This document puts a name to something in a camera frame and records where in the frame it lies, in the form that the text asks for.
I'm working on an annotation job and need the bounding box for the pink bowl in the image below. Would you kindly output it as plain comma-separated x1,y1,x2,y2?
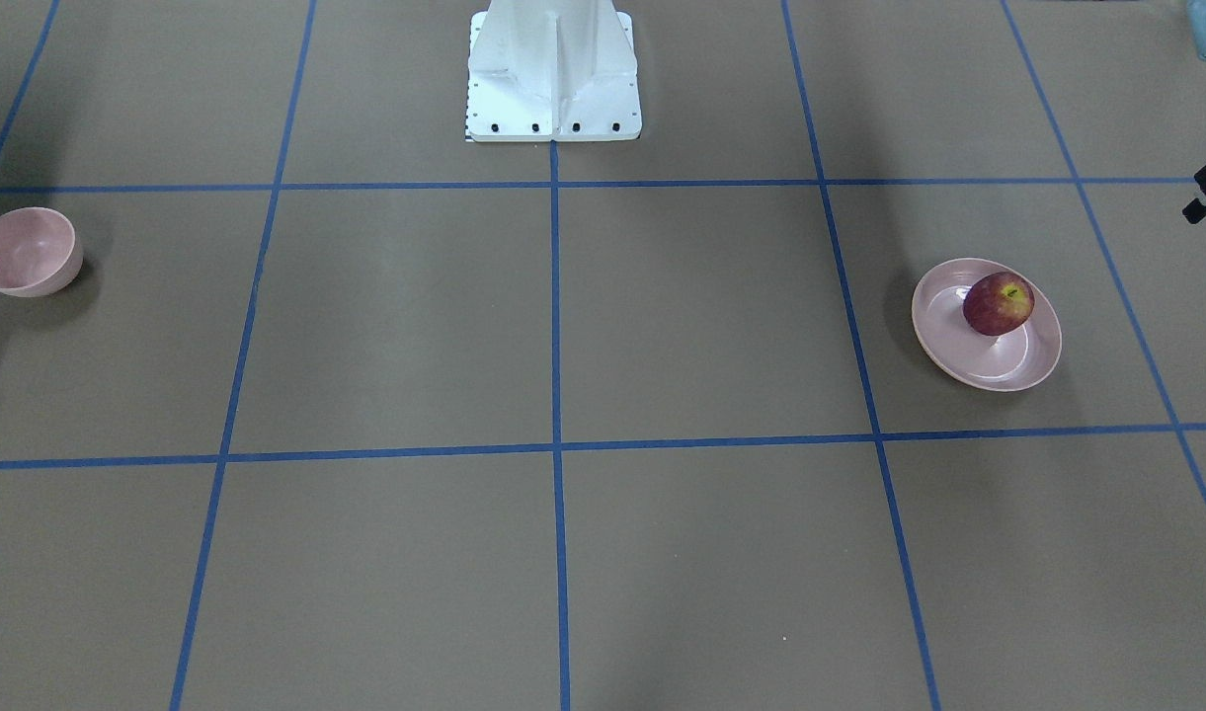
0,206,84,296

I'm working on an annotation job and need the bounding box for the red apple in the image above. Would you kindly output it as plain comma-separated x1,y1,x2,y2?
962,271,1036,337

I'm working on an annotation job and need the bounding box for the pink plate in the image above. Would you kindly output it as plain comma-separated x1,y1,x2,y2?
911,258,1062,392

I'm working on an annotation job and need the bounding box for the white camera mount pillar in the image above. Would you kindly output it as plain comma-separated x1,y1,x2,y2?
464,1,643,143

